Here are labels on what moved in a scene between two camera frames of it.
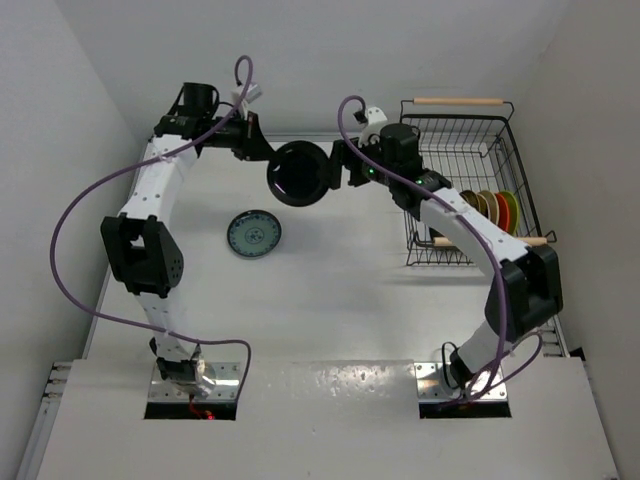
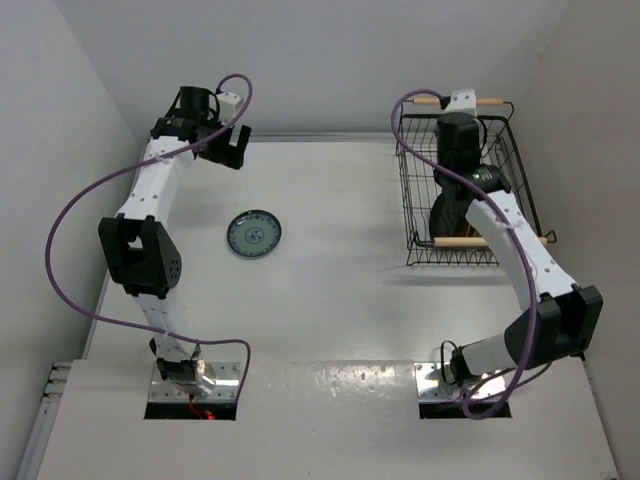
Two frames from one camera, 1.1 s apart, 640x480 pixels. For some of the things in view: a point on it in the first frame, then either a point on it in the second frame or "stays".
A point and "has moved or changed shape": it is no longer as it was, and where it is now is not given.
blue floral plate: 254,233 stays
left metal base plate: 225,388 stays
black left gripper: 250,144 to 228,155
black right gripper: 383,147 to 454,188
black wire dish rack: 469,143 stays
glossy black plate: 298,173 has moved or changed shape
